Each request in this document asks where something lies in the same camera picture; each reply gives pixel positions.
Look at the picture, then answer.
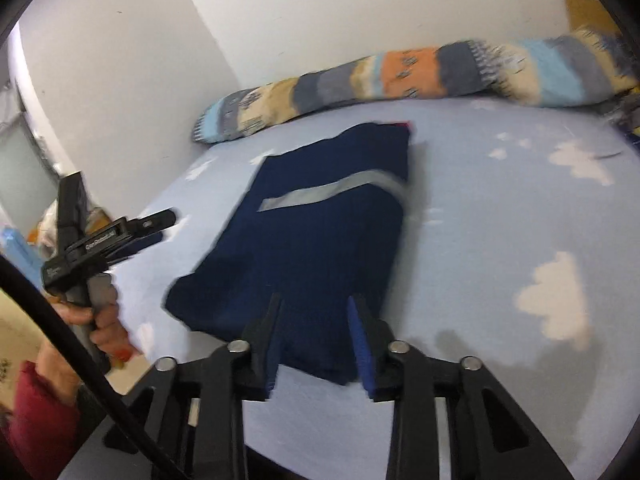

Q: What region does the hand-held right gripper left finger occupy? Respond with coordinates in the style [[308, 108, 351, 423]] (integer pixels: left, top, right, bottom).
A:
[[57, 292, 286, 480]]

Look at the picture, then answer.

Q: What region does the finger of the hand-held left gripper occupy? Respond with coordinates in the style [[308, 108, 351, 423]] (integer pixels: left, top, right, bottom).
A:
[[125, 208, 178, 236], [106, 231, 167, 266]]

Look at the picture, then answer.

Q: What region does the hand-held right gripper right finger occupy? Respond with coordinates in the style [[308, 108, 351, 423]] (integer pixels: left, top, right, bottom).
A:
[[347, 294, 576, 480]]

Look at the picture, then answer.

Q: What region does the navy blue work jacket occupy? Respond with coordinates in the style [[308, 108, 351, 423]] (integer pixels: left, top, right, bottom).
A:
[[165, 120, 413, 386]]

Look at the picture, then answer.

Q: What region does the person's left forearm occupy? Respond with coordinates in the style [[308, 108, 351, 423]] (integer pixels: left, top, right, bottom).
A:
[[0, 342, 83, 480]]

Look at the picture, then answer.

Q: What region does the person's left hand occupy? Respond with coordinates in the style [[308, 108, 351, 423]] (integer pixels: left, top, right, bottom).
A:
[[50, 299, 143, 368]]

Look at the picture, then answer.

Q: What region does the blue plastic item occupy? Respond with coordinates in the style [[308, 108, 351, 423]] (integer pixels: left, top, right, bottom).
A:
[[0, 225, 42, 292]]

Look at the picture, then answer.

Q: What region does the white framed glass panel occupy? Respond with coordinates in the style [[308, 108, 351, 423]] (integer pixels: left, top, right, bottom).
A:
[[0, 110, 58, 221]]

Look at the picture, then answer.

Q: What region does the light blue bed sheet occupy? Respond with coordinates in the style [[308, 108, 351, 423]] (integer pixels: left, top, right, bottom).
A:
[[107, 95, 640, 480]]

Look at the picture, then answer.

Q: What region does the patchwork rolled quilt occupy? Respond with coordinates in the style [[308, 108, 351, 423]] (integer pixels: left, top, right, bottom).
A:
[[190, 27, 640, 145]]

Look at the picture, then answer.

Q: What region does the black cable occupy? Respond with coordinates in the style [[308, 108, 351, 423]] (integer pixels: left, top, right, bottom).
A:
[[0, 255, 191, 480]]

